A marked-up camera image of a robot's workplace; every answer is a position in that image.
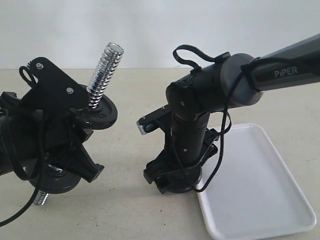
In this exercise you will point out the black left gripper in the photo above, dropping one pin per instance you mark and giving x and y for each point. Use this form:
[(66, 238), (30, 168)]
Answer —
[(57, 144)]

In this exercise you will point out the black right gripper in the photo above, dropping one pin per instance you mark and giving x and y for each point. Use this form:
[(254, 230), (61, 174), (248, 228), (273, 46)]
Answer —
[(180, 153)]

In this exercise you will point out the black weight plate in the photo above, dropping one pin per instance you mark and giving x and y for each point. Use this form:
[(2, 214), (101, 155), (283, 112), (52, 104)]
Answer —
[(177, 182)]

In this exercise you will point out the chrome dumbbell bar with plates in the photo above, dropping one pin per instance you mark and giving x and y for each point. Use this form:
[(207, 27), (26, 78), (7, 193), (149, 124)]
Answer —
[(100, 113)]

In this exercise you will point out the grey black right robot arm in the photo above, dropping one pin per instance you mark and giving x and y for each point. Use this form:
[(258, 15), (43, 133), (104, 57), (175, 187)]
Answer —
[(196, 116)]

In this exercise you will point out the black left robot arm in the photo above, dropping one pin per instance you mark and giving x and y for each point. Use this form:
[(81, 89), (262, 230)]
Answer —
[(11, 134)]

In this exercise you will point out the white rectangular plastic tray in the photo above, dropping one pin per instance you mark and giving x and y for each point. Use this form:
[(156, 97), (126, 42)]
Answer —
[(253, 196)]

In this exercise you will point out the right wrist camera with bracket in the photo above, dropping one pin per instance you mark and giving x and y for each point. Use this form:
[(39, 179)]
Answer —
[(157, 119)]

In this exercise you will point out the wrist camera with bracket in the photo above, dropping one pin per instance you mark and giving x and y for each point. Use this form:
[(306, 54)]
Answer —
[(52, 90), (157, 119)]

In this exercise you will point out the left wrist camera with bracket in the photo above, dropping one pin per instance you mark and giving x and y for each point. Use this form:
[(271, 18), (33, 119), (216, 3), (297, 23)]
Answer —
[(52, 90)]

